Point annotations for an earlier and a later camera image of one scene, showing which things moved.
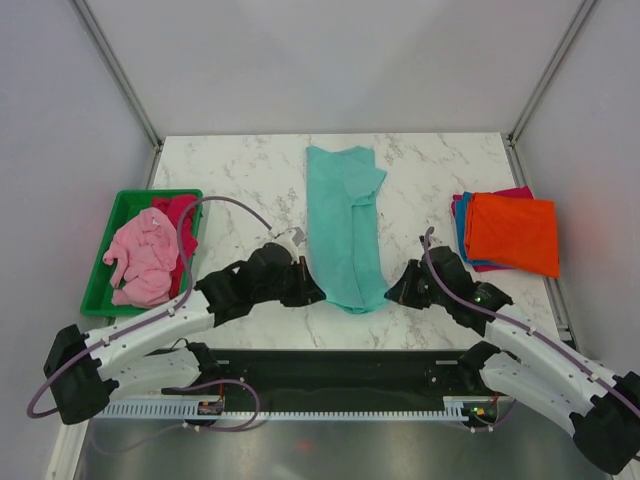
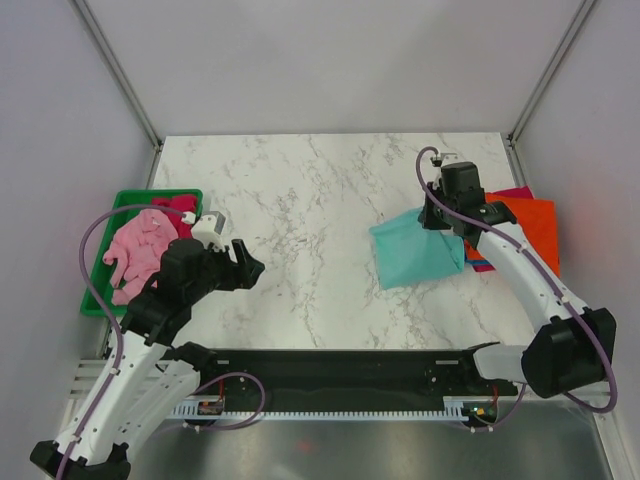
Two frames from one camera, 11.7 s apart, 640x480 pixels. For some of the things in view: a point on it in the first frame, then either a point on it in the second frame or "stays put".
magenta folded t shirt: (509, 193) stays put
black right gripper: (402, 291) to (428, 220)
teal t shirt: (347, 271) to (408, 252)
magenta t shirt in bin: (181, 213) stays put
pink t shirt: (143, 255) stays put
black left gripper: (307, 291) to (237, 275)
